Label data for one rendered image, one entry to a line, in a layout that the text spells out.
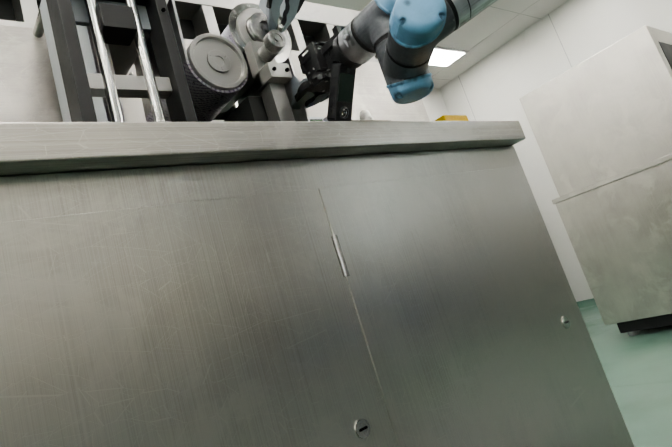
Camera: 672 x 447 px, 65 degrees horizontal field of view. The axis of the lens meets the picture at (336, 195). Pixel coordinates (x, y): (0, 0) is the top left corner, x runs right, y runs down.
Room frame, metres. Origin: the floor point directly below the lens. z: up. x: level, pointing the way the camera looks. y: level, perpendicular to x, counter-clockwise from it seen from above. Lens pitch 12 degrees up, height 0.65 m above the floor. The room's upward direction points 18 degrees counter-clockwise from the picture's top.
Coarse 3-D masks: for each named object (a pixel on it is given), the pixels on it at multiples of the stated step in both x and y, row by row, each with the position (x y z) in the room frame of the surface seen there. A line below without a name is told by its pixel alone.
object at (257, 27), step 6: (258, 12) 0.99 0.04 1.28; (252, 18) 0.97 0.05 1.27; (258, 18) 0.98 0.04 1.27; (264, 18) 0.99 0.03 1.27; (246, 24) 0.98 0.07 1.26; (252, 24) 0.97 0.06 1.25; (258, 24) 0.98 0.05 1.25; (264, 24) 0.99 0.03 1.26; (252, 30) 0.97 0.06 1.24; (258, 30) 0.98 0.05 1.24; (264, 30) 0.99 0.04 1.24; (252, 36) 0.98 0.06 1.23; (258, 36) 0.97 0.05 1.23; (264, 36) 0.98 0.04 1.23
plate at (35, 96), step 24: (0, 48) 0.98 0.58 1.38; (24, 48) 1.01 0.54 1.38; (0, 72) 0.97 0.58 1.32; (24, 72) 1.00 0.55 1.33; (48, 72) 1.03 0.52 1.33; (360, 72) 1.67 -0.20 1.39; (0, 96) 0.97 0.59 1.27; (24, 96) 0.99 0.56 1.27; (48, 96) 1.02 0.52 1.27; (360, 96) 1.64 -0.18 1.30; (384, 96) 1.72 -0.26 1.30; (0, 120) 0.96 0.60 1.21; (24, 120) 0.99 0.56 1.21; (48, 120) 1.02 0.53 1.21; (144, 120) 1.15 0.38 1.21; (216, 120) 1.28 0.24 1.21; (408, 120) 1.77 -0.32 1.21
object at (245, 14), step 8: (248, 8) 0.99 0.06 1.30; (240, 16) 0.97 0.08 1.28; (248, 16) 0.99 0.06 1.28; (240, 24) 0.97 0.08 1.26; (240, 32) 0.97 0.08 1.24; (248, 40) 0.98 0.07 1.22; (248, 64) 1.02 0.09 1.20; (248, 72) 1.05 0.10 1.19; (248, 80) 1.08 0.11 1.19; (248, 88) 1.14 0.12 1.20; (240, 96) 1.16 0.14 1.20; (232, 104) 1.18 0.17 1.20
